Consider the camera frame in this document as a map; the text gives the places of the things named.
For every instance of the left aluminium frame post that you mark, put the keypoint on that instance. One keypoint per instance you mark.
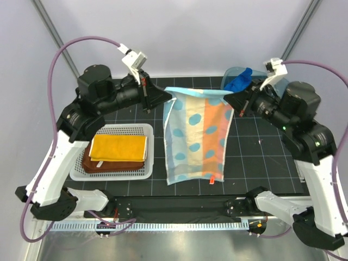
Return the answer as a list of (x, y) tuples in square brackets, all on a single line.
[(47, 21)]

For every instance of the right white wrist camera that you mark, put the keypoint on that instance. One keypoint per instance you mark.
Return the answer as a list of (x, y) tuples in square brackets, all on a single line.
[(275, 72)]

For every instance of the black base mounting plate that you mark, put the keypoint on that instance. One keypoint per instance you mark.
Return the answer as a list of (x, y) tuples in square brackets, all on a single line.
[(185, 209)]

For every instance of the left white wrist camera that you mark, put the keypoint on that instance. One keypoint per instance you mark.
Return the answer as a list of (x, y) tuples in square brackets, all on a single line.
[(133, 60)]

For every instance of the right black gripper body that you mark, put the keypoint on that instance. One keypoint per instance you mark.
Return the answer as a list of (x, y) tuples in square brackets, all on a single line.
[(260, 99)]

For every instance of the brown towel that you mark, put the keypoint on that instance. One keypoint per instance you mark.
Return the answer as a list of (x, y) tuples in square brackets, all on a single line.
[(90, 166)]

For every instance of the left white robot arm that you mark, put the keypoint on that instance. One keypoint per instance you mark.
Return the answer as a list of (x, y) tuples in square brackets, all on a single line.
[(98, 94)]

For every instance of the blue patterned towel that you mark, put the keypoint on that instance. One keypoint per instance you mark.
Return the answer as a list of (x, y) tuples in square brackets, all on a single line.
[(115, 148)]

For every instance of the bright blue cloth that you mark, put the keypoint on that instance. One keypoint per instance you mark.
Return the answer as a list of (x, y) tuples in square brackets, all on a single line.
[(240, 80)]

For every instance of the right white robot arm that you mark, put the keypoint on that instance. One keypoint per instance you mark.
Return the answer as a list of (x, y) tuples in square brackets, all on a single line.
[(312, 148)]

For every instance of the right aluminium frame post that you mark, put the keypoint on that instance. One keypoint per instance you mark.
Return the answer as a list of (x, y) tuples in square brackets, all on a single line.
[(301, 27)]

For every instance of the slotted cable duct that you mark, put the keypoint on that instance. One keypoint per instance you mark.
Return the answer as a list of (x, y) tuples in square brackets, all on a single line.
[(97, 226)]

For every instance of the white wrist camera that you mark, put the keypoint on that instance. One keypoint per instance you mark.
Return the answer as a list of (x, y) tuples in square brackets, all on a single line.
[(133, 60), (275, 72)]

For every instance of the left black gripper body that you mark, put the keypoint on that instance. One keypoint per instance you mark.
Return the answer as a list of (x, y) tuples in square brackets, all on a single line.
[(144, 92)]

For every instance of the aluminium frame post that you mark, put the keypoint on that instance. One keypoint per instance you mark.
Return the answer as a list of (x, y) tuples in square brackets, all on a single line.
[(47, 21), (301, 27)]

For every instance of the blue plastic tub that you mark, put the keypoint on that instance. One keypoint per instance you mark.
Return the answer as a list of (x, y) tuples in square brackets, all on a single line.
[(231, 76)]

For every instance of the light blue polka-dot towel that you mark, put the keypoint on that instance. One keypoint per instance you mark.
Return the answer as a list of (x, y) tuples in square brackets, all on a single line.
[(196, 125)]

